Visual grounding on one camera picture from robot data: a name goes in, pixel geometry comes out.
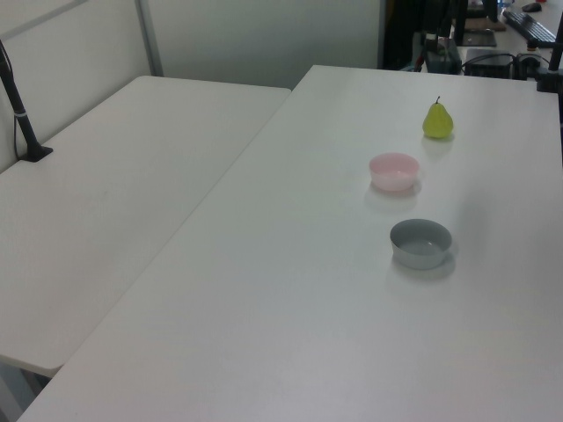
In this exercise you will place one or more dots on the black electronics box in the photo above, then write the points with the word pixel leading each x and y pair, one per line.
pixel 488 63

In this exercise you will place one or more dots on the brown desk pad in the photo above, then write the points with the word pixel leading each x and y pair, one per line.
pixel 486 24

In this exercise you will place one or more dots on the black computer mouse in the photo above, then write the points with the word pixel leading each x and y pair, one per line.
pixel 532 7

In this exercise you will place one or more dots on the pink plastic bowl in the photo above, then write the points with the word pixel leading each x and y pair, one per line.
pixel 393 172

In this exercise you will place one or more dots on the white table leg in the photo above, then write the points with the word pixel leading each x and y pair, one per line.
pixel 11 395

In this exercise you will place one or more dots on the black monitor stand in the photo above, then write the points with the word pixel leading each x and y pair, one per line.
pixel 477 38

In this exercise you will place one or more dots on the black computer keyboard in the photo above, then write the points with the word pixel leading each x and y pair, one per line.
pixel 530 24

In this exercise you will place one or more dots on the black clamped camera pole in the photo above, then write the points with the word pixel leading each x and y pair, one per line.
pixel 550 72

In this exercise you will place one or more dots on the grey plastic bowl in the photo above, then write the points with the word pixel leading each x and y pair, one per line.
pixel 420 250

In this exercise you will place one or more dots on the dark green equipment box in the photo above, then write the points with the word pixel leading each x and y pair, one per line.
pixel 451 61

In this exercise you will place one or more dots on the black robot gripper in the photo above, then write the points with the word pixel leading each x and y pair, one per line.
pixel 437 15

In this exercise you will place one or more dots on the yellow-green pear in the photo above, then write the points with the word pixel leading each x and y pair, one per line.
pixel 438 122

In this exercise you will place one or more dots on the black camera pole with base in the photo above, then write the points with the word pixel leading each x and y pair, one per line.
pixel 19 118

